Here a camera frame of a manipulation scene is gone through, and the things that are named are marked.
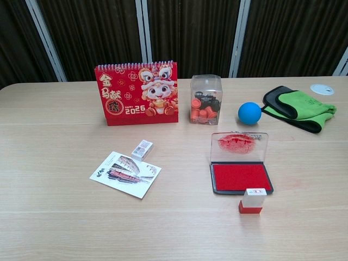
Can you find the red and white stamp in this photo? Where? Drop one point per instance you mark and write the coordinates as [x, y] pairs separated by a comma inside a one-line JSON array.
[[251, 199]]

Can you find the small white printed box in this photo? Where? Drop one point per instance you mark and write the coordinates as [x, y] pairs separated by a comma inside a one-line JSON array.
[[142, 148]]

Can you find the clear box of orange parts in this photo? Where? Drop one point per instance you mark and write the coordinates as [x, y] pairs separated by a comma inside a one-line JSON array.
[[205, 101]]

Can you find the red 2026 desk calendar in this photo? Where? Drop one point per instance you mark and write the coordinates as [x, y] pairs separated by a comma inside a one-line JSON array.
[[136, 95]]

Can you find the illustrated postcard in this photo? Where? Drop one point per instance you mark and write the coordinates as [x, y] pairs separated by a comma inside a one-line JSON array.
[[125, 174]]

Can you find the blue ball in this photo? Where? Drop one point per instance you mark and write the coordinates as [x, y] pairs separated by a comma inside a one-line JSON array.
[[250, 113]]

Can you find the red ink pad case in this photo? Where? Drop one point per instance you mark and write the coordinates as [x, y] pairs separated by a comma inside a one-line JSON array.
[[240, 174]]

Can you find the green and black cloth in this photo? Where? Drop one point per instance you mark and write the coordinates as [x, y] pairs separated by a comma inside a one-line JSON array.
[[304, 106]]

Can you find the white round table grommet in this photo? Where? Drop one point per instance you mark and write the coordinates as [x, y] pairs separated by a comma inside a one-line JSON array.
[[322, 88]]

